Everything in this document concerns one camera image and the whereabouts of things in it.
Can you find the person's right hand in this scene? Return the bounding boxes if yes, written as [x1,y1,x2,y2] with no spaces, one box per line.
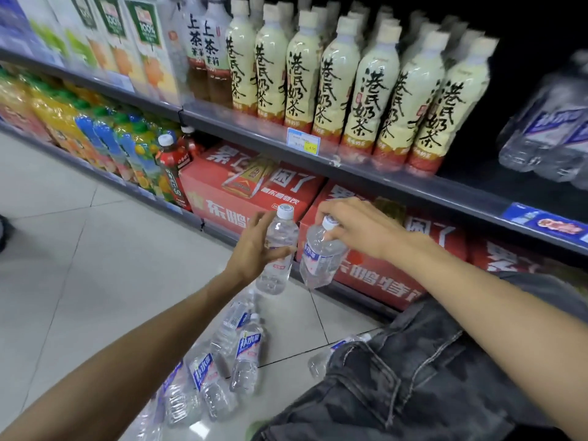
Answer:
[315,197,423,267]

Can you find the person's left hand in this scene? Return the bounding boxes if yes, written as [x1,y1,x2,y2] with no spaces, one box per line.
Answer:
[225,208,298,285]

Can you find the row of blue-label water bottles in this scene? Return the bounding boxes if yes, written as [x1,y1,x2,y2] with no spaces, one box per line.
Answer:
[498,50,588,191]

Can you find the person's left forearm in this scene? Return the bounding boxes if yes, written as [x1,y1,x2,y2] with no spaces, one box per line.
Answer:
[0,268,249,441]

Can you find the blue yellow price tag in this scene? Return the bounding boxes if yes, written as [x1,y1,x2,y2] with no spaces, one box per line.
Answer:
[285,127,321,156]

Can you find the dark drink bottle red label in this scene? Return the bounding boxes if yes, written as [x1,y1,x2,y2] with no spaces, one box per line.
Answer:
[155,132,193,212]
[178,125,205,164]

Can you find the row of cream milk tea bottles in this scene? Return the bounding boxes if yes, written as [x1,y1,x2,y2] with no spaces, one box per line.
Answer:
[225,0,500,178]

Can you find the green plastic stool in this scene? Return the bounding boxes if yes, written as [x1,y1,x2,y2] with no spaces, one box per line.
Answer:
[246,420,273,441]

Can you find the row of amber tea bottles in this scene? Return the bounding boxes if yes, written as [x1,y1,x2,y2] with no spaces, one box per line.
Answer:
[181,0,233,108]

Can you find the row of white juice cartons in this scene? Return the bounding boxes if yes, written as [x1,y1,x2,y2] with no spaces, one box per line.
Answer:
[13,0,183,106]

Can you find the row of orange juice bottles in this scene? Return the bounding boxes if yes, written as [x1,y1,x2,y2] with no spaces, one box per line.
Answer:
[0,64,184,203]

